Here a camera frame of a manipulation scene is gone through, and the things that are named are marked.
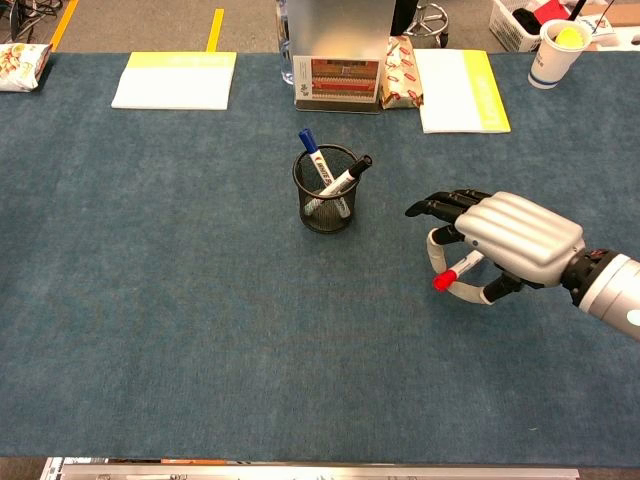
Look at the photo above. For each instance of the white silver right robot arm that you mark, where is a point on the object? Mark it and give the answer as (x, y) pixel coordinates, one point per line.
(610, 290)

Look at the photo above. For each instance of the plain yellow white book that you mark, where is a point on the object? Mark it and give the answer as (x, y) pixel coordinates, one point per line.
(175, 85)

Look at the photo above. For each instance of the yellow white Lexicon book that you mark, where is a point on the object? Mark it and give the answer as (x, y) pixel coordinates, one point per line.
(450, 95)

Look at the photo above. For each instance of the red cap marker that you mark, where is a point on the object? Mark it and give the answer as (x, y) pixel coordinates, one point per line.
(445, 281)

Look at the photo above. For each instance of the yellow ball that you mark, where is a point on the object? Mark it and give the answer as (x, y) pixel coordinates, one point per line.
(569, 37)

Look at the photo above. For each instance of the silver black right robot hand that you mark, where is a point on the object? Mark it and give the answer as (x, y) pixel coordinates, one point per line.
(525, 235)

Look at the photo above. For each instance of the black cap marker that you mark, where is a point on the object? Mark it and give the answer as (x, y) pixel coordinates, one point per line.
(345, 179)

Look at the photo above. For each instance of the white plastic basket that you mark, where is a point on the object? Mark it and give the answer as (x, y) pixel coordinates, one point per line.
(505, 27)

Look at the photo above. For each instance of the blue felt table mat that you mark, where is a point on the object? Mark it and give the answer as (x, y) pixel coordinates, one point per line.
(200, 350)

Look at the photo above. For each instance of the chrome stool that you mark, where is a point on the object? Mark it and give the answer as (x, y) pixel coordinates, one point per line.
(432, 22)

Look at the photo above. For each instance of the silver metal stand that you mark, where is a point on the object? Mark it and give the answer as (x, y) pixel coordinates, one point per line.
(340, 27)

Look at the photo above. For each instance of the person in black trousers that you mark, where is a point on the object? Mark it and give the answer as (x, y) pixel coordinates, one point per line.
(402, 17)

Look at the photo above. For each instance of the printed red brown card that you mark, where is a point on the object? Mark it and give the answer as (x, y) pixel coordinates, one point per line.
(340, 80)

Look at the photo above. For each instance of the black mesh pen cup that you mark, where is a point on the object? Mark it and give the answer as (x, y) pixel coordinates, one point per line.
(327, 222)

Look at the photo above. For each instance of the aluminium rail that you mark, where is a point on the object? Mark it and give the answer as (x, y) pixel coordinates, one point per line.
(320, 472)

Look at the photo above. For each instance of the blue-capped marker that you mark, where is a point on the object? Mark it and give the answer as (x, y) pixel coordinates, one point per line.
(312, 147)

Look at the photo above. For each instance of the white chips bag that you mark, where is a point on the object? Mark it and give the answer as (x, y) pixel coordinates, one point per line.
(17, 67)

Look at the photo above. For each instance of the white blue paper cup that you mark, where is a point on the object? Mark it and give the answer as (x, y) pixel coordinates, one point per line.
(550, 65)

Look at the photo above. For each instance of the gold red snack pack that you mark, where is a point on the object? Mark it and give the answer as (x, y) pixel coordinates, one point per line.
(400, 75)

